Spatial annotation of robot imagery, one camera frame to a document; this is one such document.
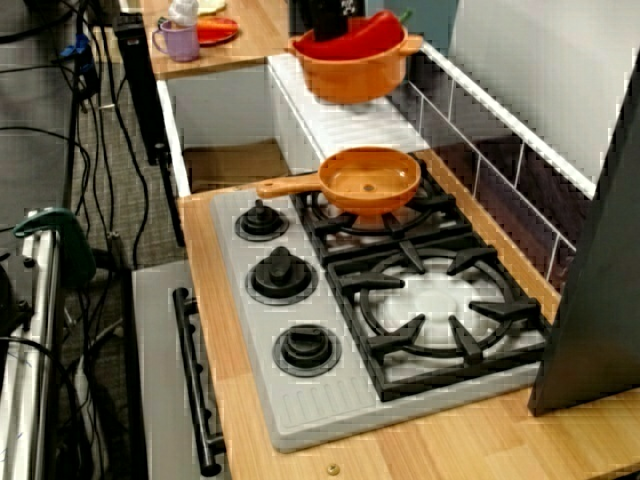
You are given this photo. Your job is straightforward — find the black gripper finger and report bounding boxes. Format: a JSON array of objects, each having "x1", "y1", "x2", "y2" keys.
[
  {"x1": 292, "y1": 0, "x2": 314, "y2": 32},
  {"x1": 312, "y1": 0, "x2": 359, "y2": 42}
]

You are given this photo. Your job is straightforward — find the red toy chili pepper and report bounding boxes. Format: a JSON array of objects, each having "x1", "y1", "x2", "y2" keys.
[{"x1": 292, "y1": 8, "x2": 414, "y2": 61}]

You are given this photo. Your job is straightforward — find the orange toy pot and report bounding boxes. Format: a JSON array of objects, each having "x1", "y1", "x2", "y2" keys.
[{"x1": 287, "y1": 29, "x2": 425, "y2": 105}]

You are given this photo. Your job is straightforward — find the orange toy frying pan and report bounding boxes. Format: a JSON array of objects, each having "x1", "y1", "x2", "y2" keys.
[{"x1": 255, "y1": 145, "x2": 422, "y2": 217}]

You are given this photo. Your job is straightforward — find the red toy plate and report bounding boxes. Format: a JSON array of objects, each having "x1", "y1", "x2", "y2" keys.
[{"x1": 195, "y1": 15, "x2": 240, "y2": 47}]

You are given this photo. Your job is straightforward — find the white toy sink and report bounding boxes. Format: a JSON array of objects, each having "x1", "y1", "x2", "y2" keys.
[{"x1": 157, "y1": 49, "x2": 431, "y2": 199}]

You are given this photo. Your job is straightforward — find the white toy in cup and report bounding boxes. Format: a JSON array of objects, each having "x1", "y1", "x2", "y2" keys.
[{"x1": 167, "y1": 0, "x2": 200, "y2": 26}]

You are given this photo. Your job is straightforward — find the purple plastic cup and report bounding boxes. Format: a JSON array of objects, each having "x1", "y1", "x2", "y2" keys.
[{"x1": 151, "y1": 19, "x2": 200, "y2": 63}]

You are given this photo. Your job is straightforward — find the brown cardboard sheet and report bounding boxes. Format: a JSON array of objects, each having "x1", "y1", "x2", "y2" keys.
[{"x1": 183, "y1": 142, "x2": 291, "y2": 194}]

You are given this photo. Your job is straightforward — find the black upright bar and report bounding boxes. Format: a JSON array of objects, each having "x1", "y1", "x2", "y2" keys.
[{"x1": 113, "y1": 12, "x2": 169, "y2": 166}]

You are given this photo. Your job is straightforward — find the black burner grate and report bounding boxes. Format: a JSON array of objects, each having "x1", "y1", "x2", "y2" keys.
[
  {"x1": 327, "y1": 244, "x2": 554, "y2": 404},
  {"x1": 285, "y1": 149, "x2": 474, "y2": 266}
]

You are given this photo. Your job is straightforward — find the black stove knob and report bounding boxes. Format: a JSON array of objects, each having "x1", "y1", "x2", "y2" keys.
[
  {"x1": 272, "y1": 323, "x2": 344, "y2": 379},
  {"x1": 245, "y1": 245, "x2": 319, "y2": 306},
  {"x1": 234, "y1": 198, "x2": 290, "y2": 242}
]

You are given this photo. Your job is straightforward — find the blue connector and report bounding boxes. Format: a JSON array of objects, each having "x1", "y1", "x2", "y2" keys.
[{"x1": 59, "y1": 33, "x2": 96, "y2": 76}]

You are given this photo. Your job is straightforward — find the dark grey board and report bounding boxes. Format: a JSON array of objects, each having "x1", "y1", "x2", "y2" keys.
[{"x1": 528, "y1": 49, "x2": 640, "y2": 416}]

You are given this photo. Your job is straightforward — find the grey oven door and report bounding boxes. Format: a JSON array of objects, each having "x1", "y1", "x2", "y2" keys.
[{"x1": 132, "y1": 259, "x2": 226, "y2": 480}]

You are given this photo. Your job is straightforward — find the grey toy stove plate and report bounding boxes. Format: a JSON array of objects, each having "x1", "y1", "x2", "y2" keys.
[{"x1": 209, "y1": 164, "x2": 549, "y2": 454}]

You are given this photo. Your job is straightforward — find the black cable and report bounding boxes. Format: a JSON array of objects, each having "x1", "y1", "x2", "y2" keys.
[
  {"x1": 0, "y1": 334, "x2": 99, "y2": 480},
  {"x1": 0, "y1": 7, "x2": 76, "y2": 46},
  {"x1": 0, "y1": 124, "x2": 94, "y2": 211}
]

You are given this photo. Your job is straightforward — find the black oven door handle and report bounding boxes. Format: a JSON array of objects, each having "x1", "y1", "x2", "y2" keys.
[{"x1": 172, "y1": 287, "x2": 226, "y2": 477}]

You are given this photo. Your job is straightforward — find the aluminium frame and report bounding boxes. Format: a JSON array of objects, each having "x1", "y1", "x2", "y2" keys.
[{"x1": 0, "y1": 214, "x2": 61, "y2": 480}]

